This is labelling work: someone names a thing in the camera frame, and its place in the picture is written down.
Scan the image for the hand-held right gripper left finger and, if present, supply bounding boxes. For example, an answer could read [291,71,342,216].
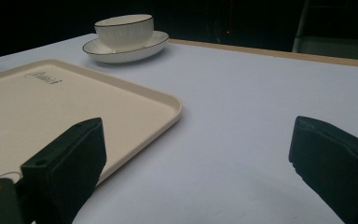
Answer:
[20,117,107,224]

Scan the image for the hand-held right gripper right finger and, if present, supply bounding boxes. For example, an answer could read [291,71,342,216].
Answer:
[288,115,358,224]

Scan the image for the beige plastic tray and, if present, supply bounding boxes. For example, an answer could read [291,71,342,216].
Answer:
[0,59,184,185]

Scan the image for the metal stand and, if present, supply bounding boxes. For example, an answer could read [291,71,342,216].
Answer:
[292,0,358,62]

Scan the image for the white dark-rimmed plate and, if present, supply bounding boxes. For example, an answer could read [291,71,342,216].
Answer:
[82,30,171,64]

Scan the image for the white ribbed bowl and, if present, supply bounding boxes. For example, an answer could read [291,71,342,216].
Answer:
[93,13,155,52]

